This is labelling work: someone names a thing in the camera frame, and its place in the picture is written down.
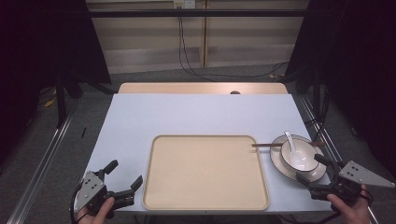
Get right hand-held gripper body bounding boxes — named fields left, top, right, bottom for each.
left=307, top=160, right=396, bottom=204

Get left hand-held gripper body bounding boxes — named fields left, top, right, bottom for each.
left=74, top=169, right=135, bottom=218

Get white bowl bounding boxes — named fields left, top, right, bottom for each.
left=279, top=138, right=321, bottom=173

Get white plate with dark rim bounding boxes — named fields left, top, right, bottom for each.
left=269, top=133, right=328, bottom=184

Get person's left hand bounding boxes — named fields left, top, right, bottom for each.
left=76, top=197, right=116, bottom=224

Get person's right hand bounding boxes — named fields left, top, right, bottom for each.
left=326, top=185, right=373, bottom=224

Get white ceramic spoon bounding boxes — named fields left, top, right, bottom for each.
left=284, top=130, right=309, bottom=171

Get brown wooden chopstick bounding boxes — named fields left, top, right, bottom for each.
left=251, top=142, right=326, bottom=148
left=251, top=141, right=326, bottom=147

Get beige rectangular tray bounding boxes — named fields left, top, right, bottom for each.
left=142, top=133, right=270, bottom=212

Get black metal stand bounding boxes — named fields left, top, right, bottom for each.
left=55, top=73, right=68, bottom=129

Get white table cover sheet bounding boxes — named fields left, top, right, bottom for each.
left=74, top=92, right=334, bottom=215

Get black curtain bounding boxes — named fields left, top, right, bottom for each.
left=0, top=0, right=112, bottom=162
left=284, top=0, right=396, bottom=180

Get black horizontal metal bar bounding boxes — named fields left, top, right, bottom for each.
left=88, top=8, right=310, bottom=19

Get metal floor rail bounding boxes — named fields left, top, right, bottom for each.
left=297, top=94, right=381, bottom=224
left=6, top=101, right=80, bottom=224

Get black hanging cables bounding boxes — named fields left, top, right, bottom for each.
left=177, top=6, right=290, bottom=79

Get white wall socket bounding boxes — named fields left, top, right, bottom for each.
left=173, top=0, right=196, bottom=9

